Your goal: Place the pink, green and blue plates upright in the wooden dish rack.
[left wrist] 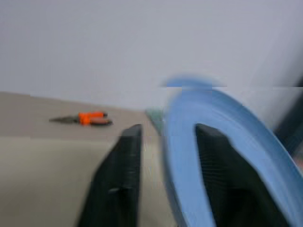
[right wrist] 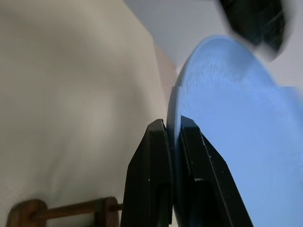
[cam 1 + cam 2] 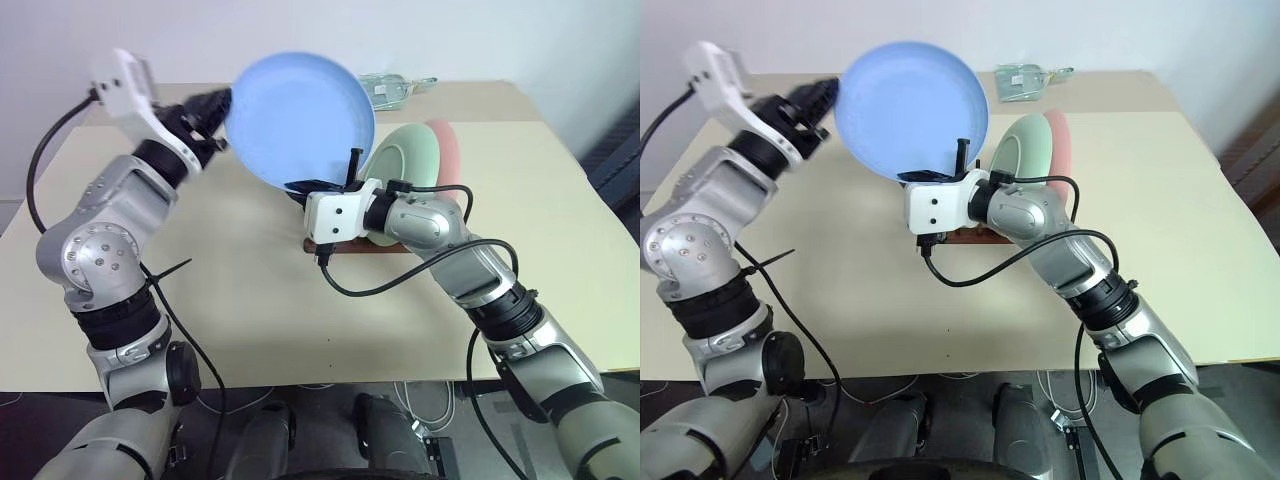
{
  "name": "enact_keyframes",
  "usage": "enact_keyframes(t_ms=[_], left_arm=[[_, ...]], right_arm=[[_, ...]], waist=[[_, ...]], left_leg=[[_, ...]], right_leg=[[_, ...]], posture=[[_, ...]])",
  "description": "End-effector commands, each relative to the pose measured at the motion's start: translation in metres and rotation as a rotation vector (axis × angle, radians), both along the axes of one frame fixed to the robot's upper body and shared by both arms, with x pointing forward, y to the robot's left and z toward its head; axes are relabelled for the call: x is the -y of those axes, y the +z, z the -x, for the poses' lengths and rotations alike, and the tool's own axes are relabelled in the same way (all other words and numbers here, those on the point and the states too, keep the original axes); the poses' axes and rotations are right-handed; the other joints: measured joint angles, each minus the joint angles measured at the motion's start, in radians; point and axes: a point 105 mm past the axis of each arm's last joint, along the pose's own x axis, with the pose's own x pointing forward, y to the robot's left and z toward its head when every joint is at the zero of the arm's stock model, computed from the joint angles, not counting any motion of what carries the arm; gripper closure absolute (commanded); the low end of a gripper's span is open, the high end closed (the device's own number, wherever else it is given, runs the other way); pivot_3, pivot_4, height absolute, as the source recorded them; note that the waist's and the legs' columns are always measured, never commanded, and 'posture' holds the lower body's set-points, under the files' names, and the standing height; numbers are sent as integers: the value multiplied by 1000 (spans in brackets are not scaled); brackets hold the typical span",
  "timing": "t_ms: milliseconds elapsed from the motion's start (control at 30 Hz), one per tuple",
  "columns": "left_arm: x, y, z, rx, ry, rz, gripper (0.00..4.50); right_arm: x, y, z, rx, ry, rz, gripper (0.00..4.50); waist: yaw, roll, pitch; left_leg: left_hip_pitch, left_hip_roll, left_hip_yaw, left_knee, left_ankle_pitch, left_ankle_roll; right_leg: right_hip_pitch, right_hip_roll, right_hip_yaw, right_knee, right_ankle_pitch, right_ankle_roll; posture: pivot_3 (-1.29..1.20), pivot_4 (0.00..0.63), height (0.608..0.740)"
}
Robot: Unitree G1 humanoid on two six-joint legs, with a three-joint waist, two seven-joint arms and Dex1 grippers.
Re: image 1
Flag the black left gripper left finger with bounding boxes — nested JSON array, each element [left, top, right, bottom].
[[75, 123, 143, 227]]

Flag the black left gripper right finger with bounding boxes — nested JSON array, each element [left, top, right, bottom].
[[195, 122, 291, 227]]

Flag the blue plate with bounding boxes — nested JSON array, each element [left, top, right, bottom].
[[160, 76, 303, 227]]

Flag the green plate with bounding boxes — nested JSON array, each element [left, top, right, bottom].
[[144, 106, 167, 136]]

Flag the orange-handled pliers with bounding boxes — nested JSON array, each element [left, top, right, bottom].
[[49, 111, 114, 127]]

